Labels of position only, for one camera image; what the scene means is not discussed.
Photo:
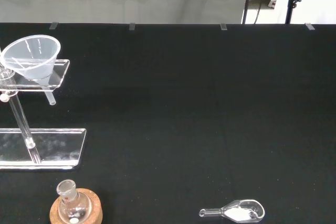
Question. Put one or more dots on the black bench cloth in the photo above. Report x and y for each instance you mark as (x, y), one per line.
(170, 116)

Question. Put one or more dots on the clear acrylic funnel stand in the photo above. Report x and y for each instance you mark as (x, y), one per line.
(52, 150)

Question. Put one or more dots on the clear cloth clip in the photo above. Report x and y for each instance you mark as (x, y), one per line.
(53, 25)
(132, 26)
(309, 26)
(223, 26)

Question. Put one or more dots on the small round-bottom glass flask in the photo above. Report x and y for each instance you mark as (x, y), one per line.
(70, 205)

